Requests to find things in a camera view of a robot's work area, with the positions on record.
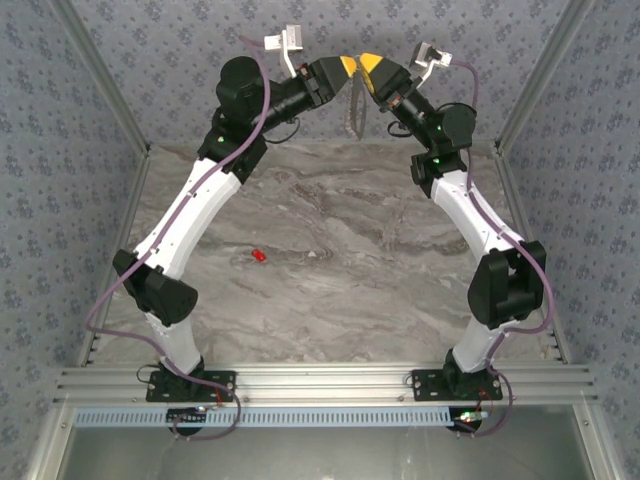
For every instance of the metal key organiser with rings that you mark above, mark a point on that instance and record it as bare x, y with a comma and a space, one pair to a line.
361, 110

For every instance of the left aluminium corner post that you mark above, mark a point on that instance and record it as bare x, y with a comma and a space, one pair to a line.
103, 75

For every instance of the black controller board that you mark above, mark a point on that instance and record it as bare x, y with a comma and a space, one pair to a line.
186, 415
467, 417

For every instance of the aluminium side rail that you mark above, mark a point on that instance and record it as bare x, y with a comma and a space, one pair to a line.
515, 200
131, 200

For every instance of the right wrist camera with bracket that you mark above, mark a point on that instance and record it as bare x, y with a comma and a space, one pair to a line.
425, 54

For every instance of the right black controller board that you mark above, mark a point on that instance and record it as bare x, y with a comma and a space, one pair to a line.
467, 417

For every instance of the wide aluminium base rail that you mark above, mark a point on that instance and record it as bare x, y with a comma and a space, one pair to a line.
320, 382

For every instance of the left aluminium side rail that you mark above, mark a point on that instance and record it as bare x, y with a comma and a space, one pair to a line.
131, 200

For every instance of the left lower aluminium frame post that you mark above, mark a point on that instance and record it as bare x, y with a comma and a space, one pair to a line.
47, 445

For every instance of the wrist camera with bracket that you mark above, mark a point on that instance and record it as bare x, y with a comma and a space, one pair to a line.
290, 37
425, 54

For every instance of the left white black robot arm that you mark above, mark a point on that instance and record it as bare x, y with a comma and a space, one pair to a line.
190, 220

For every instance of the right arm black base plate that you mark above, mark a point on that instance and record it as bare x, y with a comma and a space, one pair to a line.
425, 392

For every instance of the right lower aluminium frame post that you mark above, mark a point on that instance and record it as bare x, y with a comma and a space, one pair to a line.
597, 445

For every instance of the left black controller board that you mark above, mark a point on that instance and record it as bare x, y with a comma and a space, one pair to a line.
186, 415

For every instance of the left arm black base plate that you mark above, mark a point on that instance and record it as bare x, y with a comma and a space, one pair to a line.
160, 395

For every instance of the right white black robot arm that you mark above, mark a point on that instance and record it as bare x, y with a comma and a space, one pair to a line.
457, 210

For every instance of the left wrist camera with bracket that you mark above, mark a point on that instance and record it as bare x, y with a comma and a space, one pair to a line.
290, 37

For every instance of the aluminium frame post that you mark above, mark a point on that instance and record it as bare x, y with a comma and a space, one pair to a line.
597, 445
47, 445

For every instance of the grey metal panel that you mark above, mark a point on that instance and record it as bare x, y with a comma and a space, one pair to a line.
320, 455

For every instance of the aluminium corner post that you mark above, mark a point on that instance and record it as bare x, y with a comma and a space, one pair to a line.
103, 75
541, 75

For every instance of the right aluminium corner post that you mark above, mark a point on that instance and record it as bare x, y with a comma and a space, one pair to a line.
541, 75

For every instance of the right aluminium side rail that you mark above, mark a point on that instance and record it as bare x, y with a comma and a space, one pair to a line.
515, 200

